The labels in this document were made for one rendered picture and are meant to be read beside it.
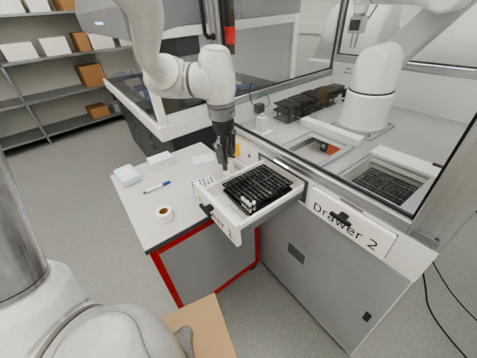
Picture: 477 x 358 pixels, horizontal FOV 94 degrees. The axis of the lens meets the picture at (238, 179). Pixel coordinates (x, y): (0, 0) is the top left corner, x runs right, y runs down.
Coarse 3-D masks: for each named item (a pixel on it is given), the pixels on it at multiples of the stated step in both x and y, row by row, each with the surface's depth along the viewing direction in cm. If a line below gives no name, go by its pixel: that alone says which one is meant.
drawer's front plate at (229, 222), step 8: (200, 184) 86; (200, 192) 84; (208, 192) 81; (200, 200) 89; (208, 200) 80; (216, 208) 76; (216, 216) 80; (224, 216) 72; (224, 224) 76; (232, 224) 70; (224, 232) 80; (232, 232) 73; (240, 232) 71; (232, 240) 76; (240, 240) 73
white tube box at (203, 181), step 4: (208, 176) 111; (212, 176) 111; (192, 180) 110; (196, 180) 110; (200, 180) 110; (204, 180) 109; (212, 180) 109; (192, 184) 108; (204, 184) 108; (208, 184) 107; (192, 188) 105; (192, 192) 103; (196, 196) 105
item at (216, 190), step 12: (252, 168) 100; (276, 168) 98; (228, 180) 94; (300, 180) 89; (216, 192) 94; (288, 192) 92; (300, 192) 87; (228, 204) 89; (276, 204) 80; (288, 204) 85; (252, 216) 76; (264, 216) 79; (240, 228) 74; (252, 228) 78
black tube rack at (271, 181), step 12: (264, 168) 96; (240, 180) 90; (252, 180) 90; (264, 180) 90; (276, 180) 89; (288, 180) 89; (228, 192) 89; (240, 192) 85; (252, 192) 84; (264, 192) 84; (276, 192) 84; (240, 204) 85; (252, 204) 79; (264, 204) 83
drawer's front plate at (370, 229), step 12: (312, 192) 81; (324, 192) 78; (312, 204) 83; (324, 204) 78; (336, 204) 74; (324, 216) 81; (360, 216) 68; (336, 228) 78; (360, 228) 70; (372, 228) 66; (384, 228) 64; (360, 240) 72; (384, 240) 64; (372, 252) 70; (384, 252) 66
